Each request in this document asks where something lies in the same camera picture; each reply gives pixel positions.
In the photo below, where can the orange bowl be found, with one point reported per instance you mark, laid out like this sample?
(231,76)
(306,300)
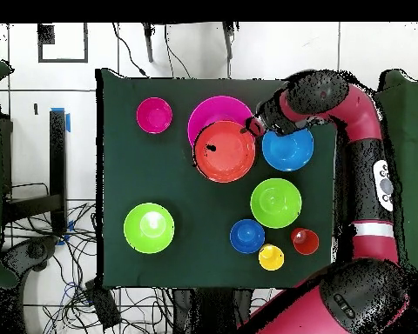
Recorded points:
(226,156)

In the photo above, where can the dark blue bowl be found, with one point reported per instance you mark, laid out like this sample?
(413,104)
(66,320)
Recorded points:
(247,236)

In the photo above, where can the orange cup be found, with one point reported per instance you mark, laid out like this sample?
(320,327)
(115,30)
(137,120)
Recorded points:
(308,243)

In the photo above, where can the yellow cup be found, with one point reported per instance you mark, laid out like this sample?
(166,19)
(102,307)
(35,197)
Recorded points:
(271,258)

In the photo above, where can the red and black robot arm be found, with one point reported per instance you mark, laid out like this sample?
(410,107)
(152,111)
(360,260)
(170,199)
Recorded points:
(362,121)

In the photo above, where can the light blue bowl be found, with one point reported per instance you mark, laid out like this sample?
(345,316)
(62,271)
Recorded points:
(289,153)

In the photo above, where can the large pink bowl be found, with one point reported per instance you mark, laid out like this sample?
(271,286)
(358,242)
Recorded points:
(212,109)

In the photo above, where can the green bowl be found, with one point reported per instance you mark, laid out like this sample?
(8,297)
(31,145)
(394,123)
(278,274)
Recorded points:
(149,228)
(276,203)

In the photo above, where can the black stand leg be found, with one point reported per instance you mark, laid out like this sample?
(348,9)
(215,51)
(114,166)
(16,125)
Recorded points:
(228,38)
(148,41)

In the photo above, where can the small crimson bowl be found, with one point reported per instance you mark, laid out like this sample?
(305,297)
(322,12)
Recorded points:
(154,115)

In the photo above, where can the dark green tablecloth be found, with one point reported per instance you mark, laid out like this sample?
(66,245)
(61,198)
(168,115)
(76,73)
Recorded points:
(142,271)

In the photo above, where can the black metal stand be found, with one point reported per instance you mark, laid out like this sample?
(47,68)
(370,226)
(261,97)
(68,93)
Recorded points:
(58,156)

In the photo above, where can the black power strip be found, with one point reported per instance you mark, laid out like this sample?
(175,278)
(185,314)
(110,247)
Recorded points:
(102,306)

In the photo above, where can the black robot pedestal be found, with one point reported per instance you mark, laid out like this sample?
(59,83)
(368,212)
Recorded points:
(212,313)

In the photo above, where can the grey square frame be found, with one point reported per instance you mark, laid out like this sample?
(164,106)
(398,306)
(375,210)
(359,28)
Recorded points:
(62,61)

